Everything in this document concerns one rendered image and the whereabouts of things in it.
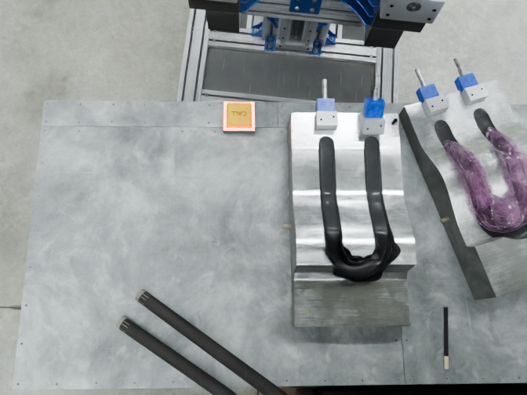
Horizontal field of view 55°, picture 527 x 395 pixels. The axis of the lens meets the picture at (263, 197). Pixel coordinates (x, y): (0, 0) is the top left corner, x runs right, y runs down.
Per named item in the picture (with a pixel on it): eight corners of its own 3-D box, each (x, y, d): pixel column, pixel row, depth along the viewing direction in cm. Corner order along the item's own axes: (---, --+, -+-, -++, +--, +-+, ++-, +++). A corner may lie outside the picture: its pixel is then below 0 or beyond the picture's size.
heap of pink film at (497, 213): (434, 143, 126) (447, 131, 118) (499, 124, 128) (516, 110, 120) (477, 243, 120) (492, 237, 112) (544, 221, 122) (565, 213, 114)
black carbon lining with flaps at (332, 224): (315, 139, 124) (321, 124, 114) (381, 139, 124) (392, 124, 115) (321, 284, 115) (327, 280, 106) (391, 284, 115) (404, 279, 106)
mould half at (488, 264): (397, 114, 134) (411, 96, 123) (487, 88, 137) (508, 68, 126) (474, 300, 122) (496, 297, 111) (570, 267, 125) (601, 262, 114)
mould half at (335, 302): (287, 126, 132) (292, 104, 119) (387, 127, 133) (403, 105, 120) (292, 327, 119) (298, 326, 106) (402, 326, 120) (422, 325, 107)
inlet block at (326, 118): (312, 85, 128) (315, 74, 123) (332, 85, 128) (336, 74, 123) (314, 133, 125) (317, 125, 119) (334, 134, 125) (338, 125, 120)
